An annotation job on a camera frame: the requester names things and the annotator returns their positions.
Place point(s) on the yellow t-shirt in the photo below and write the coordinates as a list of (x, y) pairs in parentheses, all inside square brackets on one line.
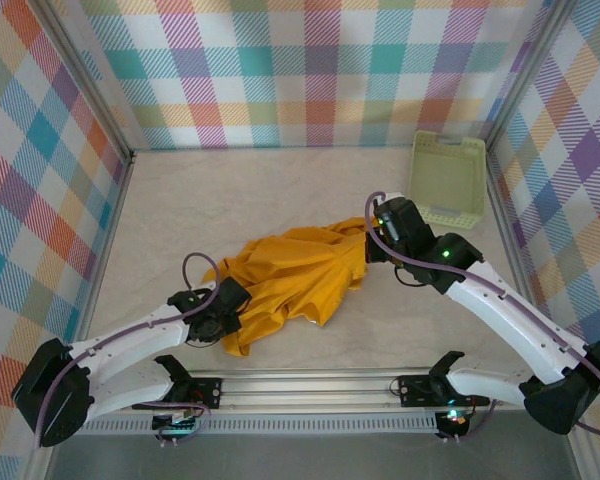
[(290, 270)]

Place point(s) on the light green plastic basket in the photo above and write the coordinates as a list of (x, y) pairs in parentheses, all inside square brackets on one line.
[(447, 170)]

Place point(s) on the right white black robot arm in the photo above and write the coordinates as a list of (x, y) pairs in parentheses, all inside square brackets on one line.
[(505, 310)]

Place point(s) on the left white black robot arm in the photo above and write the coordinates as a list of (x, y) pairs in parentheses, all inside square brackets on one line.
[(130, 332)]

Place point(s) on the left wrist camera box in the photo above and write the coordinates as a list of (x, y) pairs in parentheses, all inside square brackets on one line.
[(210, 285)]

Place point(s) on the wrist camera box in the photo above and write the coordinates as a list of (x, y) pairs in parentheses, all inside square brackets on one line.
[(210, 285), (392, 195)]

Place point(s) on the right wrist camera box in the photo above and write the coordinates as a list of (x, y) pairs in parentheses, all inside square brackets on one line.
[(392, 195)]

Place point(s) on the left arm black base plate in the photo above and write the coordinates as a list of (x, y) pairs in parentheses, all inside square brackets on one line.
[(211, 392)]

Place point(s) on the aluminium side rail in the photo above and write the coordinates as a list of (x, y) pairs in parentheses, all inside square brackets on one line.
[(507, 225), (112, 225)]

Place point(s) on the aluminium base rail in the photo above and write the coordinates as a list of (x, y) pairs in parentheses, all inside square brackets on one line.
[(305, 392)]

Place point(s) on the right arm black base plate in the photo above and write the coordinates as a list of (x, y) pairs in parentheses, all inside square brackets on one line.
[(412, 390)]

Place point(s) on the aluminium corner post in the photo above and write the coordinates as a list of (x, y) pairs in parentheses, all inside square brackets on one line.
[(521, 75), (88, 75)]

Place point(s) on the aluminium frame leg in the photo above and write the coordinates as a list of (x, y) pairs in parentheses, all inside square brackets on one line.
[(40, 467), (582, 460)]

